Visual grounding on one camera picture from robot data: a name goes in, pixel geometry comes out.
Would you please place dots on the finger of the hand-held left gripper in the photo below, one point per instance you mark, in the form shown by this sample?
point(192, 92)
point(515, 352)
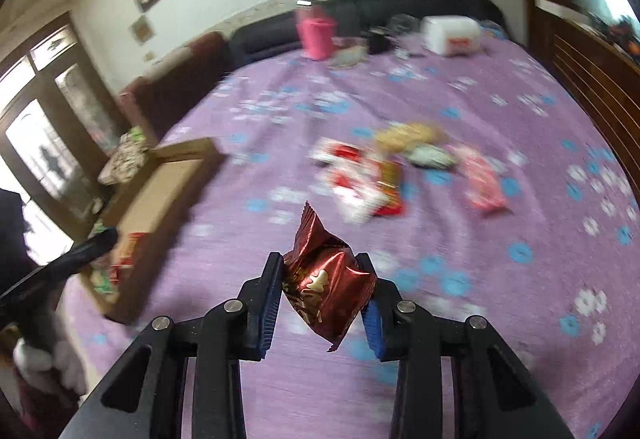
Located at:
point(92, 244)

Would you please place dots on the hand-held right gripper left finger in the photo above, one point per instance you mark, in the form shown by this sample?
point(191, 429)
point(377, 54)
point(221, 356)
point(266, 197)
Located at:
point(265, 319)

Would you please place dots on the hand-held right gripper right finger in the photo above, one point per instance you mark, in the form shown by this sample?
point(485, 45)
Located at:
point(375, 334)

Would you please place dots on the dark red foil snack packet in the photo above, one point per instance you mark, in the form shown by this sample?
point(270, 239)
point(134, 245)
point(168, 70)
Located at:
point(320, 279)

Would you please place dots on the shallow cardboard box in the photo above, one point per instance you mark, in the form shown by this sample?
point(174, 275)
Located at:
point(155, 199)

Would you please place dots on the large red white snack packet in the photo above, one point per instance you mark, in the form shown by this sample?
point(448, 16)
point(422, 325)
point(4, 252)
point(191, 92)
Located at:
point(355, 191)

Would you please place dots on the yellow and red snack packet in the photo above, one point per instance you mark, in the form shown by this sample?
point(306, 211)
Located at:
point(390, 189)

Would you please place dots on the white and red snack packet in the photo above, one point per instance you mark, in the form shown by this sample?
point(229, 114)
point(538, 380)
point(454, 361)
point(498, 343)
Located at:
point(332, 151)

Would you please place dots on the pink snack packet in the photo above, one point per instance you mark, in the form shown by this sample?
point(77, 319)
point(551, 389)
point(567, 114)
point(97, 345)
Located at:
point(480, 184)

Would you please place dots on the green and white snack packet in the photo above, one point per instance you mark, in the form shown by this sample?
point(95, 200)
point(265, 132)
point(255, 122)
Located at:
point(430, 156)

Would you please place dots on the brown cookie packet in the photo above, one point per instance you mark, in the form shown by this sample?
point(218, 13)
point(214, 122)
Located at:
point(407, 134)

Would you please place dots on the person's grey fluffy clothing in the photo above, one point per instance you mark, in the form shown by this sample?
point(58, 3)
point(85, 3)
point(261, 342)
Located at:
point(37, 349)

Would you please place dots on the patterned cloth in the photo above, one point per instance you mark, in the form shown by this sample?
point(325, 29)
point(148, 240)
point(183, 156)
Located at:
point(125, 156)

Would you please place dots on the wooden glass door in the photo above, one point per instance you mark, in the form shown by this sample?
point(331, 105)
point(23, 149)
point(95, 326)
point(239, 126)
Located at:
point(45, 119)

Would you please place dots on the brown sofa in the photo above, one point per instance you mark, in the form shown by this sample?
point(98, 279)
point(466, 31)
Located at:
point(170, 79)

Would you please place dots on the colourful flat packet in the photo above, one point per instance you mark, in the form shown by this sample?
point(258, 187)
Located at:
point(347, 56)

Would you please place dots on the pink bottle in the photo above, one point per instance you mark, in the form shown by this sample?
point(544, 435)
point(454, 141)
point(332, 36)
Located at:
point(316, 34)

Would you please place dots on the small black object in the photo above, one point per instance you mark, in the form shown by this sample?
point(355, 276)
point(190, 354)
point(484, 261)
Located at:
point(377, 42)

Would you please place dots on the white plastic jar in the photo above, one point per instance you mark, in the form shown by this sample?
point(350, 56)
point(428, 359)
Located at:
point(450, 35)

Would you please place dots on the clear glass container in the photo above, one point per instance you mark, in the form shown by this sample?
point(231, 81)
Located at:
point(404, 25)

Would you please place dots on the black leather sofa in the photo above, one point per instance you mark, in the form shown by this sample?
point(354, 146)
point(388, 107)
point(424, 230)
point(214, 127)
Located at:
point(360, 11)

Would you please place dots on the wooden headboard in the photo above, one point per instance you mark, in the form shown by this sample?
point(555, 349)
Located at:
point(595, 84)

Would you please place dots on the small wall picture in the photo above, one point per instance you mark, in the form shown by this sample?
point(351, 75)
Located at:
point(141, 29)

